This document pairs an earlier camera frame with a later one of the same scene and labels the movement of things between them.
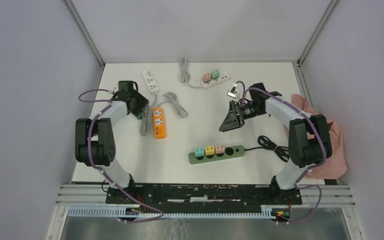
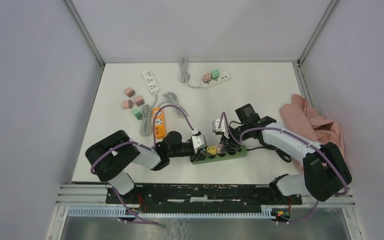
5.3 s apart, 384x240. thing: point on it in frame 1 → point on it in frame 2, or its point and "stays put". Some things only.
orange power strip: x=158 y=113 stays put
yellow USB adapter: x=209 y=150 stays put
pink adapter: x=219 y=149 stays put
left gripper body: x=140 y=102 → x=194 y=157
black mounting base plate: x=207 y=195 stays put
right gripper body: x=244 y=112 → x=233 y=141
